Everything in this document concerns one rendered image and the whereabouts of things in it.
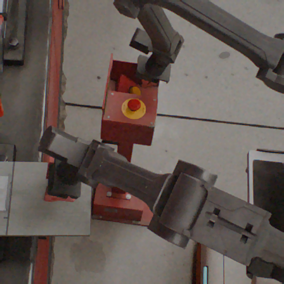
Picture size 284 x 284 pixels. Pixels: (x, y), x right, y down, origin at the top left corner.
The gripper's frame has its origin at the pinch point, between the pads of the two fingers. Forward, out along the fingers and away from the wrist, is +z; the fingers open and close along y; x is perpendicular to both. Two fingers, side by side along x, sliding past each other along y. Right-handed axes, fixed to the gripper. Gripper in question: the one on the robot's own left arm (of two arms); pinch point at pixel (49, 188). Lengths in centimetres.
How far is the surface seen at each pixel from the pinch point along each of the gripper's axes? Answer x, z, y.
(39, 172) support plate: -1.1, 3.6, -5.2
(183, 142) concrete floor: 92, 65, -72
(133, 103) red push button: 28.4, 8.3, -38.1
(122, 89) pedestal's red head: 29, 15, -48
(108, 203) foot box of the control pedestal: 58, 71, -37
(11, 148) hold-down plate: -3.9, 15.8, -16.8
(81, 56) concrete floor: 51, 87, -117
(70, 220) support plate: 5.7, 0.0, 6.6
